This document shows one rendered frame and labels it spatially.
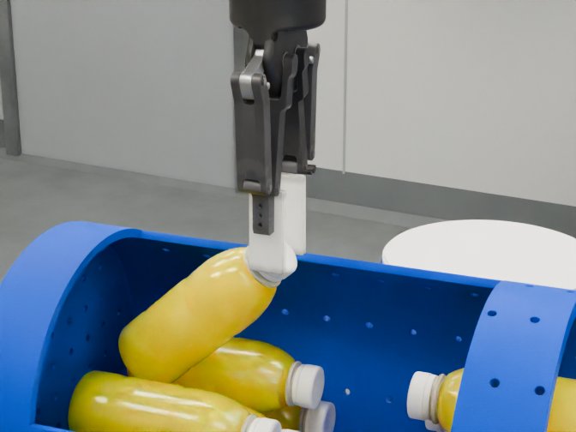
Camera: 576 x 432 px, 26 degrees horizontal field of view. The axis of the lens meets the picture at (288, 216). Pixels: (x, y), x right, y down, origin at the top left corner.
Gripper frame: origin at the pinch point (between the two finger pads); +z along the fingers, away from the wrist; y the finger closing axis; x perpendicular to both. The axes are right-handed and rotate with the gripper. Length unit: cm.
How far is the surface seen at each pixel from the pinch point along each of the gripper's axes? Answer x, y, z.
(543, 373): -23.5, -7.6, 5.7
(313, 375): -1.6, 4.5, 15.6
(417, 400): -12.9, -1.7, 12.9
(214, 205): 161, 335, 127
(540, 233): -10, 68, 23
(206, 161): 172, 352, 115
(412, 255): 3, 55, 23
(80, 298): 21.5, 3.7, 11.6
